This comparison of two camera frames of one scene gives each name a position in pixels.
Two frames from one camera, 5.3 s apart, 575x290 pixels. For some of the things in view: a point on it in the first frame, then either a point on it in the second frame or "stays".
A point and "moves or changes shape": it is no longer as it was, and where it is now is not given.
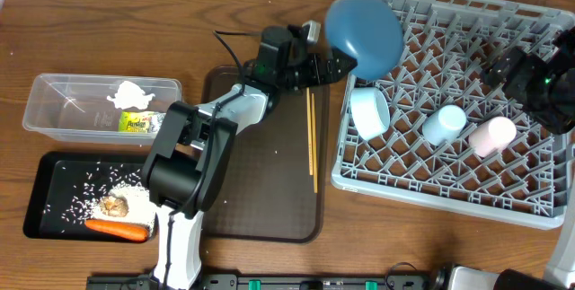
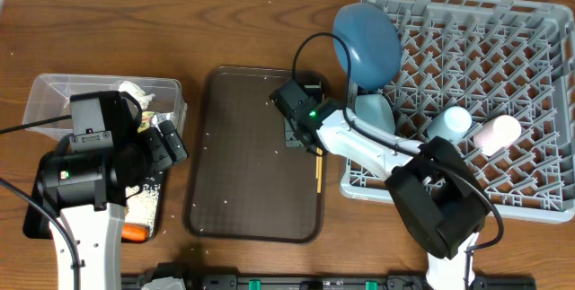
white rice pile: (140, 211) stays
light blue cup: (444, 124) stays
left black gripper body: (304, 74) → (162, 151)
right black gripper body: (530, 81) → (291, 127)
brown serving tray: (272, 198) stays
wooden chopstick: (314, 153) moves or changes shape
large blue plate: (367, 30) moves or changes shape
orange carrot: (131, 231) stays
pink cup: (492, 136) stays
